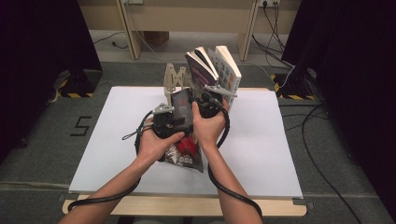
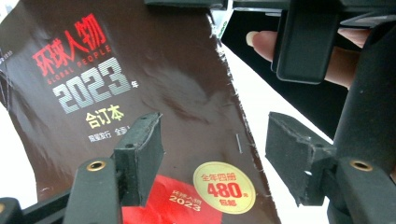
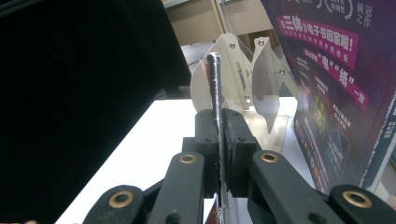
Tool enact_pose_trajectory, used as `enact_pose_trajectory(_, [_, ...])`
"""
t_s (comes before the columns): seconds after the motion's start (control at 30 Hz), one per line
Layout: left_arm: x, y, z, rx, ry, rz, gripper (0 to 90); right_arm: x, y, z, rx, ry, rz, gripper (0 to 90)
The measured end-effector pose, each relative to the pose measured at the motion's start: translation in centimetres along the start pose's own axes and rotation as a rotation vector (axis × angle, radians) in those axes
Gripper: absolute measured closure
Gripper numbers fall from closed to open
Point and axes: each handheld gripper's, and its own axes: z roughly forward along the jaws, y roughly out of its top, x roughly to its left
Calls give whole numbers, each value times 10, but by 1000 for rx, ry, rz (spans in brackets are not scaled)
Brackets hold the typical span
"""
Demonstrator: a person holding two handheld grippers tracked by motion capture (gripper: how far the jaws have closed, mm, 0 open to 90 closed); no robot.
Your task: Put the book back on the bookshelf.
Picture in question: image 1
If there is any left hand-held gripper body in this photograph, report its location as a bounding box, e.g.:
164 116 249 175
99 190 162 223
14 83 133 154
151 102 190 140

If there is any thin black floor cable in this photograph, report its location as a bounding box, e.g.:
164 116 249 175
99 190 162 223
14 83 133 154
92 30 129 50

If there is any long black floor cable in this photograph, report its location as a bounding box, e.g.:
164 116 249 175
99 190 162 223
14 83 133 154
278 104 363 224

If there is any white book with picture grid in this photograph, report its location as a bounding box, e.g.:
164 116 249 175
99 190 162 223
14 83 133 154
207 45 243 106

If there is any dark brown glossy magazine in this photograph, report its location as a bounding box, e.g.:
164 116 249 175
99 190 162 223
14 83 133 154
163 87 205 173

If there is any beige expandable book stand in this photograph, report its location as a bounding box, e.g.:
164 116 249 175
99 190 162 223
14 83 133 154
163 63 194 106

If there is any black curtain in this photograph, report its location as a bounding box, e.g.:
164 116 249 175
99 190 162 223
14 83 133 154
281 0 396 218
0 0 103 162

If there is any black power cable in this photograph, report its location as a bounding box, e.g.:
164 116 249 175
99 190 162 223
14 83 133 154
262 2 286 52
251 34 295 69

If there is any white cable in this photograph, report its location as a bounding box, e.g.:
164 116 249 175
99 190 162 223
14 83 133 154
274 65 296 91

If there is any person's right hand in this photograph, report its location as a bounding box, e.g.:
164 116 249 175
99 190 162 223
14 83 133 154
191 102 231 150

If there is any beige wooden desk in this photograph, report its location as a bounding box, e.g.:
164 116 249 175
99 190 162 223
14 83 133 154
116 0 261 63

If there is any thin black strap loop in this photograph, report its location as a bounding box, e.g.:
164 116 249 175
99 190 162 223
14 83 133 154
121 122 146 141

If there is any black stand base striped tape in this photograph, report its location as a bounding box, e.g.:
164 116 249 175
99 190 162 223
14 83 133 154
270 73 318 101
59 68 103 99

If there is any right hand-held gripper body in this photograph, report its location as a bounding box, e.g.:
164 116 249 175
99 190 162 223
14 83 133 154
195 84 238 119

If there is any person's left hand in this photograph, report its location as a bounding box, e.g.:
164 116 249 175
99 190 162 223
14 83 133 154
137 119 187 164

